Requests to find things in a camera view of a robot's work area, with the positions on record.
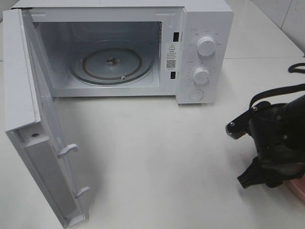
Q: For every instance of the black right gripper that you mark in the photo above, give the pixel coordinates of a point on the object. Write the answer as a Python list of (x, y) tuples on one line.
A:
[(278, 131)]

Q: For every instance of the pink round plate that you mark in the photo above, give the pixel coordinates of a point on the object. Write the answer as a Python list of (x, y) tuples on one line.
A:
[(299, 188)]

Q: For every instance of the white round door button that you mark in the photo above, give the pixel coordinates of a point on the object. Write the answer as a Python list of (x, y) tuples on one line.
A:
[(196, 94)]

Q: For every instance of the white microwave knob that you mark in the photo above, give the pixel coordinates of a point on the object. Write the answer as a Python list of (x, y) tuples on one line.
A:
[(201, 75), (206, 45)]

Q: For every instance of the white microwave door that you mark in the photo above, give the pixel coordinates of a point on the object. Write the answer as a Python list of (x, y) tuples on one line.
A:
[(31, 122)]

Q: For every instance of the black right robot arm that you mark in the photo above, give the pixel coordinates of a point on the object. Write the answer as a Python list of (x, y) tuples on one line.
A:
[(278, 132)]

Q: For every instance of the white microwave oven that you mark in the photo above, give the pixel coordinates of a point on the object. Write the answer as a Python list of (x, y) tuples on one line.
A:
[(63, 24)]

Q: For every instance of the white warning label sticker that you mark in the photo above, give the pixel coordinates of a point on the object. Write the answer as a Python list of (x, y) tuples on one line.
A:
[(171, 55)]

